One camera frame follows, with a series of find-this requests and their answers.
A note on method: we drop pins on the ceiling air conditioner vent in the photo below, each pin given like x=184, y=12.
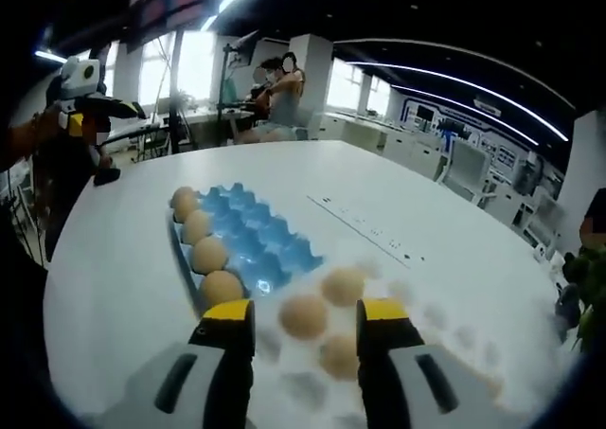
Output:
x=487, y=104

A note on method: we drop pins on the green plant in white pot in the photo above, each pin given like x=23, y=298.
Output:
x=592, y=277

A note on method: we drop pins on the white foam tray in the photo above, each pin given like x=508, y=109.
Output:
x=426, y=344

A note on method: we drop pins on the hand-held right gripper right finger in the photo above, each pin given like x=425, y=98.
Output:
x=407, y=391

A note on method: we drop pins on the white mesh office chair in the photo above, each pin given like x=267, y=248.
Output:
x=466, y=166

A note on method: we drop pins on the black tripod stand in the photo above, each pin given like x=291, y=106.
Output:
x=223, y=93

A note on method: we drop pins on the blue egg tray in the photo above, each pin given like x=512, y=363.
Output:
x=265, y=239

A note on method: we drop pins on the cluster of brown eggs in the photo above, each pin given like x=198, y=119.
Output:
x=303, y=316

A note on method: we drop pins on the person's left hand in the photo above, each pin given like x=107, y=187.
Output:
x=46, y=125

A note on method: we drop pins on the small black object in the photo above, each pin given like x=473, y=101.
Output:
x=106, y=176

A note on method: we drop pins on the ceiling light strip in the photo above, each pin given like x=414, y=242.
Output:
x=232, y=0

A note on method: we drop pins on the hanging display screens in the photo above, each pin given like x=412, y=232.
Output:
x=161, y=7

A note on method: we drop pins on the single brown egg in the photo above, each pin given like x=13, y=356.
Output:
x=221, y=287
x=209, y=254
x=196, y=224
x=184, y=201

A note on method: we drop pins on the white cabinet row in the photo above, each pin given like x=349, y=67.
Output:
x=402, y=145

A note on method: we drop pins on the blue wall display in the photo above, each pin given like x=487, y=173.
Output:
x=450, y=126

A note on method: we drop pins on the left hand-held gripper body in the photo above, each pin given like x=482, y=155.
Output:
x=78, y=81

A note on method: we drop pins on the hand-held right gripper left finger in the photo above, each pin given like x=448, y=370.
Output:
x=180, y=391

